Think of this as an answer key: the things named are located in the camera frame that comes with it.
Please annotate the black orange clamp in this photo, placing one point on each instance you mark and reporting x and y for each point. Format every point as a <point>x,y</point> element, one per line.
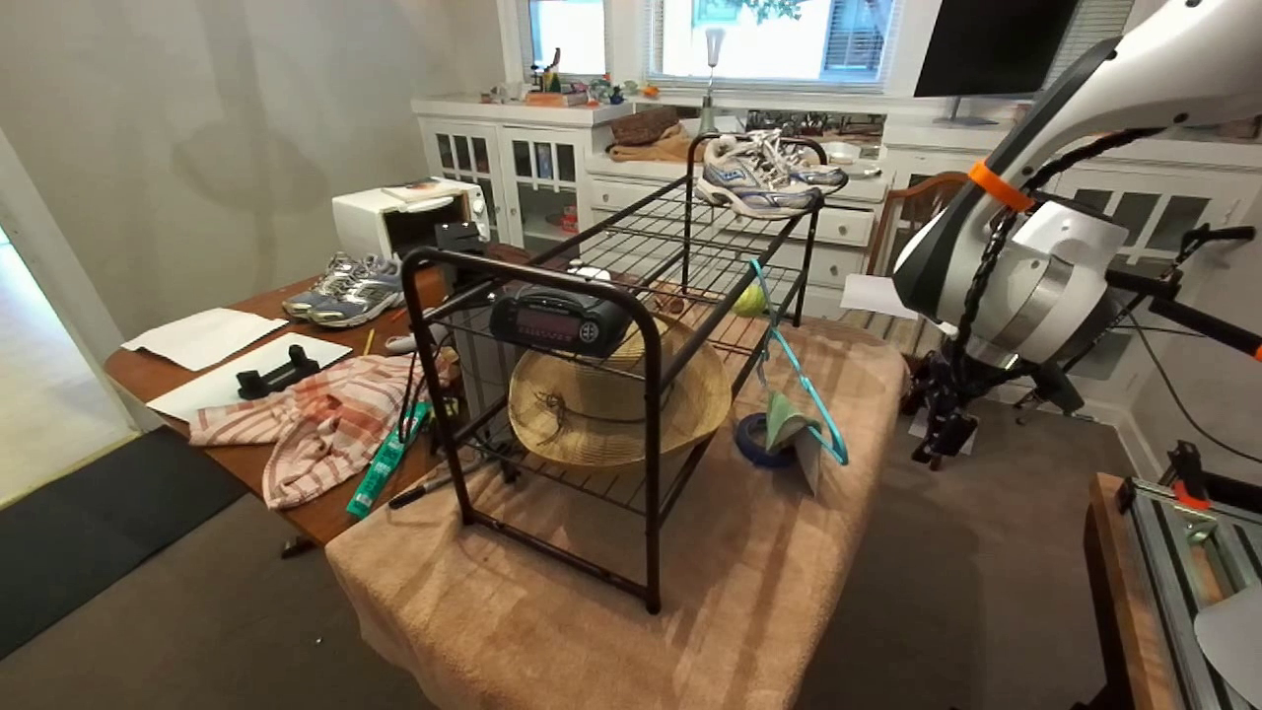
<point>1190,477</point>

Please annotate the clear glass vase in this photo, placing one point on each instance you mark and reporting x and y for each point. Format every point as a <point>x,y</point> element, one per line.
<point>712,74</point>

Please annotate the red striped cloth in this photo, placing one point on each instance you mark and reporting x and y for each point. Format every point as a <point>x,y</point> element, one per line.
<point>328,419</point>

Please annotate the straw hat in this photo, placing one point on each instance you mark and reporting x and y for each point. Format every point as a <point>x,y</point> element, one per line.
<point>579,418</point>

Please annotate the white toaster oven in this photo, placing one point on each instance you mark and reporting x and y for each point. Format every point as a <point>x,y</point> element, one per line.
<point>398,220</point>

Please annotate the black flat television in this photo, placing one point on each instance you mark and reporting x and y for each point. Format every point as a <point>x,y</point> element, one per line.
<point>990,47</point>

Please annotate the black clock radio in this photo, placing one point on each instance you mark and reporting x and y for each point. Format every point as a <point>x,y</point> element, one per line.
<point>557,318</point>

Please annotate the yellow tennis ball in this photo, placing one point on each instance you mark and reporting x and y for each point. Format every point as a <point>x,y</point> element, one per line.
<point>751,298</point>

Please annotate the white paper sheet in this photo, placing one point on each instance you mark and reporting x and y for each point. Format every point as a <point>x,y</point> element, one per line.
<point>202,337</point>
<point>200,389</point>

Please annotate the brown bag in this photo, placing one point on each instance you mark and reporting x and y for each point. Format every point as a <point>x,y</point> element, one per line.
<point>645,126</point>

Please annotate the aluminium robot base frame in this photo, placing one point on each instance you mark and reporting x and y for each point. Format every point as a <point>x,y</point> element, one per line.
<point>1184,579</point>

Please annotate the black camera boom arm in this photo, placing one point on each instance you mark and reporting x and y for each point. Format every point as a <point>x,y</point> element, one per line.
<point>1205,318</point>

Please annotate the brown wooden table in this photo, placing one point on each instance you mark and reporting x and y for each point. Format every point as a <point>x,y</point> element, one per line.
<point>170,395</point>

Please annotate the blue tape roll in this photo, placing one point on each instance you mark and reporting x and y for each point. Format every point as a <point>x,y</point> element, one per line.
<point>751,440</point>

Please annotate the teal plastic clothes hanger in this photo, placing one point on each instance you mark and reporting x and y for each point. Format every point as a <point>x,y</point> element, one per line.
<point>801,381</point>

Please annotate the tan terry table cover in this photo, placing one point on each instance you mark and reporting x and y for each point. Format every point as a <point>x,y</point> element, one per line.
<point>555,619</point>

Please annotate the white drawer cabinet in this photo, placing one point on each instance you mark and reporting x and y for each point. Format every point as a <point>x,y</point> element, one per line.
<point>555,162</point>

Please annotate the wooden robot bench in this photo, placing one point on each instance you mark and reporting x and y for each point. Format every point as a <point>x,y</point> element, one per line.
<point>1126,604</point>

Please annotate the black metal shoe rack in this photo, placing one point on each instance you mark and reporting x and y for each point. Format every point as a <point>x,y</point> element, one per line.
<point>651,437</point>

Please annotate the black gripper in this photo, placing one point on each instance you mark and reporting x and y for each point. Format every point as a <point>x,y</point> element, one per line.
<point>951,389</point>

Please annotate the black handheld device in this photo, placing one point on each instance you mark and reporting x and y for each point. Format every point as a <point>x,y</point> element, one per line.
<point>278,373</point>

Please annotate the green towel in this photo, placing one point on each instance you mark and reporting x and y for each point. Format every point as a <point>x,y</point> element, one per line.
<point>792,425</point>

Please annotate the dark floor mat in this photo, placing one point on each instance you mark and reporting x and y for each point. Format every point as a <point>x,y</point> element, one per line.
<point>93,528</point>

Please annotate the teal plastic tool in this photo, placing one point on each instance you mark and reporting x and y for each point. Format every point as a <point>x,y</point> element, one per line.
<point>383,461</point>

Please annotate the grey running sneaker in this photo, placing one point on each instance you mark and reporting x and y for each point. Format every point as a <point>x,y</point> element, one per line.
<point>813,159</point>
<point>751,182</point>

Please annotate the pair of blue grey sneakers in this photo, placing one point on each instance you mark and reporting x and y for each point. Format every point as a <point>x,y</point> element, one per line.
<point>346,295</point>

